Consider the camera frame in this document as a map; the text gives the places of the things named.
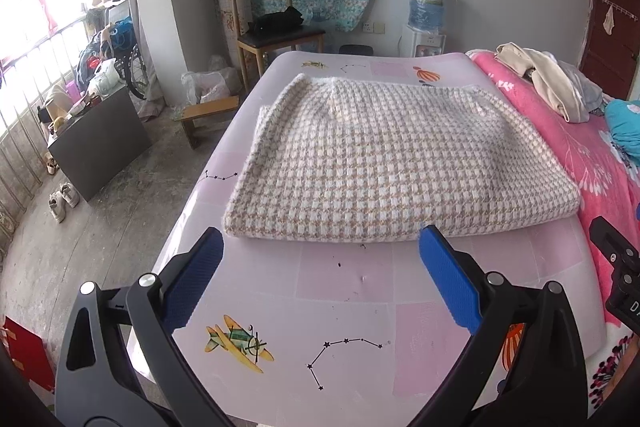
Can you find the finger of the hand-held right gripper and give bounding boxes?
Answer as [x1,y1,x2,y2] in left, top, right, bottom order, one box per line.
[589,216,640,278]

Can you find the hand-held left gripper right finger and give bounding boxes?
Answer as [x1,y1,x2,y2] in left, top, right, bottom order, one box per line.
[417,224,588,427]

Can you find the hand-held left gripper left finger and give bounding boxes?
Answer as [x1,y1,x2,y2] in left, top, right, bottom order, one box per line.
[54,227,226,427]

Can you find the checked fuzzy coat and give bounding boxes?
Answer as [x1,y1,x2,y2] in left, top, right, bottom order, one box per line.
[223,73,581,243]

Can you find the pink floral blanket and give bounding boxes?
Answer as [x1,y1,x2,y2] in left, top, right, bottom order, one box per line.
[465,48,640,408]

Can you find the pink printed foam mat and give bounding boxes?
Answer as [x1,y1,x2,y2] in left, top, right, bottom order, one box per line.
[127,52,608,420]

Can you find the grey garment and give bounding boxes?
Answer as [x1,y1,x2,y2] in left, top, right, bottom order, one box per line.
[555,59,606,115]

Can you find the black cabinet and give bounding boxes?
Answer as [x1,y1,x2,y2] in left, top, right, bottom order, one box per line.
[47,84,152,202]

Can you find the beige garment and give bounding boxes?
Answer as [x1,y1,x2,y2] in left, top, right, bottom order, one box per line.
[495,42,586,124]

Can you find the low wooden stool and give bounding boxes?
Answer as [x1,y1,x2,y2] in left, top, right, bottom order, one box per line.
[172,96,240,150]

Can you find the dark red door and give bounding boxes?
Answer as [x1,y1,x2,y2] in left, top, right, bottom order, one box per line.
[580,0,640,100]

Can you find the red cardboard box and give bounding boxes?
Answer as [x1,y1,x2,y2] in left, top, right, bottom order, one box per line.
[0,316,56,393]

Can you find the clear plastic bag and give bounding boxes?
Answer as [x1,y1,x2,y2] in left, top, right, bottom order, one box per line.
[181,55,243,105]

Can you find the wheelchair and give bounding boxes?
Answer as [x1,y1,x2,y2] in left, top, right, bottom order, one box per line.
[77,17,151,100]

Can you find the white bag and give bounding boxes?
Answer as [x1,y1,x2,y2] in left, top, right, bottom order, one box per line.
[90,58,121,98]

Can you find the metal railing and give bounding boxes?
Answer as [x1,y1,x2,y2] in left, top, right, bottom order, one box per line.
[0,14,101,233]

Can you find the white water dispenser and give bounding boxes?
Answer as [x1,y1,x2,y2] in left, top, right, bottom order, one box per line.
[402,27,447,58]

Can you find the wooden chair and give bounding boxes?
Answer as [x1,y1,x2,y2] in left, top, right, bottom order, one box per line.
[225,0,326,92]

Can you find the blue bag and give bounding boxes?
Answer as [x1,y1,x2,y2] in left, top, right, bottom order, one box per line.
[107,19,135,50]

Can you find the black bag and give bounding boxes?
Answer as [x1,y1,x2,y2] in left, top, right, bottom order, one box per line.
[247,7,305,35]

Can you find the white floral panel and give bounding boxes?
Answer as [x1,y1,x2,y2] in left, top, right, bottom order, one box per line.
[216,0,251,52]

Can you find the hanging pink cloth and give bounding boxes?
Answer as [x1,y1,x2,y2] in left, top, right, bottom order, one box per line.
[37,0,60,32]

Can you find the wall hook rack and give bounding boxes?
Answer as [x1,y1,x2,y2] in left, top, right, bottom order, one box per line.
[600,0,638,20]

